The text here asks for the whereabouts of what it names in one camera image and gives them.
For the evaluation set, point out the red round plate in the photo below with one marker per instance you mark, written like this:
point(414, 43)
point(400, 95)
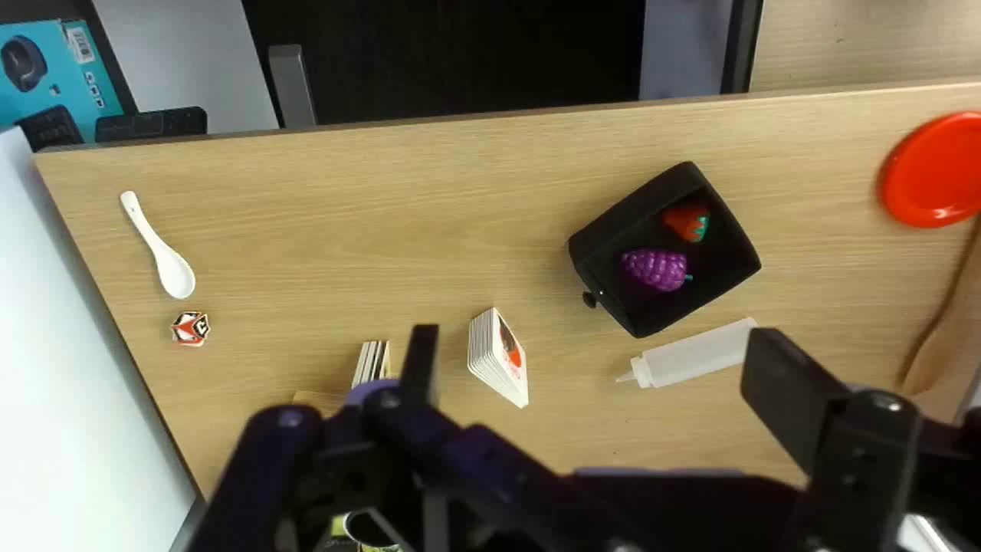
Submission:
point(932, 176)

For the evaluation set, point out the small red white token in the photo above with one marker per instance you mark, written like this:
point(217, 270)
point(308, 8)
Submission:
point(190, 330)

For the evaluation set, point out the white triangular card box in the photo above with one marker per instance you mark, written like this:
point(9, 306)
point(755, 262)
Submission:
point(497, 358)

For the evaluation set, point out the black rectangular box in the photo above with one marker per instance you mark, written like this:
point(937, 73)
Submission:
point(720, 262)

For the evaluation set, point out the purple toy grapes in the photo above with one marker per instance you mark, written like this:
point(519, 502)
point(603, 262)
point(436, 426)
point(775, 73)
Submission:
point(661, 270)

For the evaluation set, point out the stack of picture cards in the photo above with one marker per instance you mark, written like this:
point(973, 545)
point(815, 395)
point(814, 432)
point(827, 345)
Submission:
point(371, 364)

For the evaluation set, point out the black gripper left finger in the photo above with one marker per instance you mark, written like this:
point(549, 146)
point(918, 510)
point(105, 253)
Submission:
point(417, 370)

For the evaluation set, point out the white ceramic spoon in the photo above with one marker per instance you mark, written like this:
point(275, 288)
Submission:
point(173, 269)

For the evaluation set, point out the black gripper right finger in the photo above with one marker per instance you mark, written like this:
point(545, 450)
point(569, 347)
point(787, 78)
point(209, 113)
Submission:
point(789, 395)

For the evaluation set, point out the red toy strawberry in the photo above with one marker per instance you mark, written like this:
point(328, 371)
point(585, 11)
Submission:
point(687, 223)

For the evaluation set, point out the clear squeeze bottle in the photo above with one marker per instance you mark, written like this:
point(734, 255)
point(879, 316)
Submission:
point(690, 358)

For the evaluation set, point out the teal product box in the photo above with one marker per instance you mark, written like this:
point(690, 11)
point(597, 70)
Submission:
point(56, 61)

